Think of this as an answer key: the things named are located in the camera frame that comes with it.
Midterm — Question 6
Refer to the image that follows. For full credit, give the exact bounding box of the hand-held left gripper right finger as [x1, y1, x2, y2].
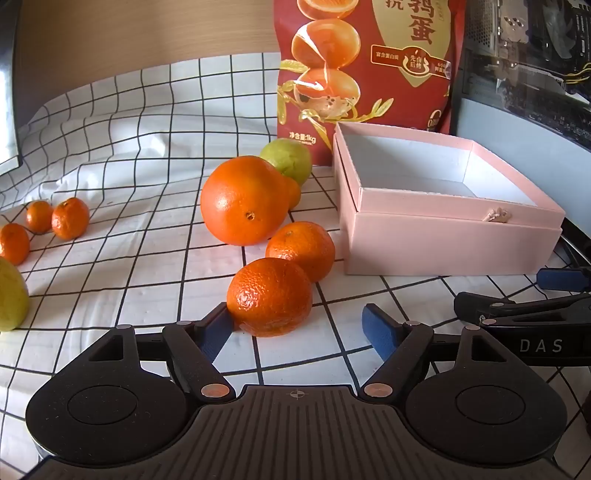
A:
[361, 303, 509, 402]

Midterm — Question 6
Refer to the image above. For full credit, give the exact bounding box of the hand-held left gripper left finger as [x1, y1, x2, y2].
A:
[88, 302, 237, 402]

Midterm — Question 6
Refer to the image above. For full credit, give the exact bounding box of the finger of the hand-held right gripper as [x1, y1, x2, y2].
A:
[454, 292, 591, 329]
[537, 268, 591, 292]

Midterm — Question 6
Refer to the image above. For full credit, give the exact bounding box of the pink cardboard box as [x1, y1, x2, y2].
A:
[332, 121, 566, 276]

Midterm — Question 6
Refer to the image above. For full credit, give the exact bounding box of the large orange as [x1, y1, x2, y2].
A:
[200, 156, 291, 247]

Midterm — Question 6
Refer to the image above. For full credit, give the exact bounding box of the small orange kumquat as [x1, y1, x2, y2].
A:
[283, 176, 302, 210]

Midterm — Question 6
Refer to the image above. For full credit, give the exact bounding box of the small orange mandarin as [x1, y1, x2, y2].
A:
[51, 198, 90, 241]
[25, 200, 55, 234]
[0, 223, 31, 266]

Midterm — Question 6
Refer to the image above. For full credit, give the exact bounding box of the green guava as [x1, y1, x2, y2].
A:
[0, 256, 30, 333]
[260, 138, 313, 186]

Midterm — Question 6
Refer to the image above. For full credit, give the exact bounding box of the glass-sided computer case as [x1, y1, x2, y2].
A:
[449, 0, 591, 232]

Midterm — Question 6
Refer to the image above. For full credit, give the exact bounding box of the red snack bag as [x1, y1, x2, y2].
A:
[273, 0, 467, 168]

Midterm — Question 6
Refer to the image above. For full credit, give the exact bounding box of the dark monitor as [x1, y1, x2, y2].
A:
[0, 28, 25, 176]

